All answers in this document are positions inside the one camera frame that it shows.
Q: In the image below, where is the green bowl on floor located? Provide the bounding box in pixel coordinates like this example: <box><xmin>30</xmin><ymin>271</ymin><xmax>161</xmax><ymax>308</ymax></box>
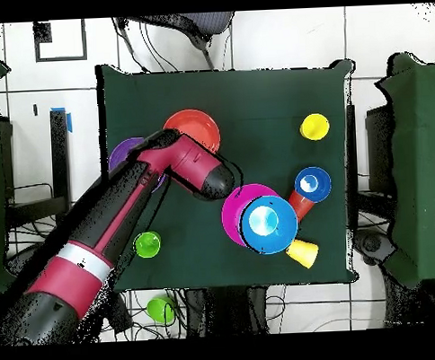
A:
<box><xmin>146</xmin><ymin>295</ymin><xmax>177</xmax><ymax>325</ymax></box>

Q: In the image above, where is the black stand frame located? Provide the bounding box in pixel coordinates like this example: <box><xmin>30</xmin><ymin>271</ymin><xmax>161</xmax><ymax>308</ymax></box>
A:
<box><xmin>0</xmin><ymin>109</ymin><xmax>75</xmax><ymax>230</ymax></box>
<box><xmin>343</xmin><ymin>101</ymin><xmax>397</xmax><ymax>200</ymax></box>

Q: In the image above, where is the large shallow orange bowl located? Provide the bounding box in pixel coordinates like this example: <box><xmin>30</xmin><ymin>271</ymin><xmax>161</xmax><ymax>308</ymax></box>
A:
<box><xmin>162</xmin><ymin>107</ymin><xmax>223</xmax><ymax>157</ymax></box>

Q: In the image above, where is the black power strip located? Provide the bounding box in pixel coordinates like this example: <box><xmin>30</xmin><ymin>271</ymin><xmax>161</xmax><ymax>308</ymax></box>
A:
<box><xmin>106</xmin><ymin>294</ymin><xmax>134</xmax><ymax>336</ymax></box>

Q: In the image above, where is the light blue plastic bowl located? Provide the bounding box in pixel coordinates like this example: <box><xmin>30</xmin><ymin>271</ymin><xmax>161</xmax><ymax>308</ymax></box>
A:
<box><xmin>238</xmin><ymin>194</ymin><xmax>301</xmax><ymax>257</ymax></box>

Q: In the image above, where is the black square frame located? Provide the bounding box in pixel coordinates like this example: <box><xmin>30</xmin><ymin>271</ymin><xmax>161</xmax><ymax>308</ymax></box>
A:
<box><xmin>32</xmin><ymin>19</ymin><xmax>88</xmax><ymax>64</ymax></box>

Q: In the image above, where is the tangle of floor cables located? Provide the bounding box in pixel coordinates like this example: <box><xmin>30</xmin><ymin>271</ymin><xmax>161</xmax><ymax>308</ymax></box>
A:
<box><xmin>5</xmin><ymin>197</ymin><xmax>190</xmax><ymax>347</ymax></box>

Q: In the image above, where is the golden yellow plastic cup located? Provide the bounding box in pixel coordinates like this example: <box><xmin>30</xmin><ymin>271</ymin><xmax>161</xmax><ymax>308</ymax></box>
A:
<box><xmin>285</xmin><ymin>238</ymin><xmax>320</xmax><ymax>270</ymax></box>

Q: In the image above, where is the green plastic cup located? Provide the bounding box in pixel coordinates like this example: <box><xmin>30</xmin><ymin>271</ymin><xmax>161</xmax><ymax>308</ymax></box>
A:
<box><xmin>132</xmin><ymin>230</ymin><xmax>164</xmax><ymax>260</ymax></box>

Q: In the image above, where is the grey chair base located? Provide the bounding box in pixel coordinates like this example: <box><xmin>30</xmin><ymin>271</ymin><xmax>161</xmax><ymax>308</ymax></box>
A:
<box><xmin>352</xmin><ymin>227</ymin><xmax>398</xmax><ymax>267</ymax></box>

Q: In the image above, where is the dark green tablecloth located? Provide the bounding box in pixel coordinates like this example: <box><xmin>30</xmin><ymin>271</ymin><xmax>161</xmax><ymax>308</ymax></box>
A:
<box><xmin>94</xmin><ymin>53</ymin><xmax>363</xmax><ymax>294</ymax></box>

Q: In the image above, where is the purple plastic bowl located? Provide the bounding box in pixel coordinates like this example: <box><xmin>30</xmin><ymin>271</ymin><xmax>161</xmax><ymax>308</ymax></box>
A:
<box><xmin>107</xmin><ymin>136</ymin><xmax>168</xmax><ymax>195</ymax></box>

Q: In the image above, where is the pink plastic bowl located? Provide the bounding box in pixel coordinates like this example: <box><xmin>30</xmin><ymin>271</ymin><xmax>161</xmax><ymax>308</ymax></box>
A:
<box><xmin>219</xmin><ymin>181</ymin><xmax>283</xmax><ymax>249</ymax></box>

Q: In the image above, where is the lemon yellow plastic cup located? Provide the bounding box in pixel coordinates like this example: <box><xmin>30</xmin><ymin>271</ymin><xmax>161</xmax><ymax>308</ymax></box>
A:
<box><xmin>298</xmin><ymin>112</ymin><xmax>331</xmax><ymax>142</ymax></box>

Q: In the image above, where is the grey office chair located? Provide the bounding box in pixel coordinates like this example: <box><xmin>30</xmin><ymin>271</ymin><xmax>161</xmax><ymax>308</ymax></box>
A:
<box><xmin>112</xmin><ymin>11</ymin><xmax>238</xmax><ymax>75</ymax></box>

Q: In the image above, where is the blue tape strip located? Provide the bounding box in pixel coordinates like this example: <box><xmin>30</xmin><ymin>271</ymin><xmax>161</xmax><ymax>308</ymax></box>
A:
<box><xmin>50</xmin><ymin>106</ymin><xmax>74</xmax><ymax>135</ymax></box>

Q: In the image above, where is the small dark blue bowl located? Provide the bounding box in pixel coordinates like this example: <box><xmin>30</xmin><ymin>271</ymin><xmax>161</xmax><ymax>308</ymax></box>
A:
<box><xmin>292</xmin><ymin>165</ymin><xmax>333</xmax><ymax>206</ymax></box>

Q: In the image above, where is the red-orange plastic cup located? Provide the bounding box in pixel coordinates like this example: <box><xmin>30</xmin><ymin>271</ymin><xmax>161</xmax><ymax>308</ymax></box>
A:
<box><xmin>288</xmin><ymin>189</ymin><xmax>315</xmax><ymax>224</ymax></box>

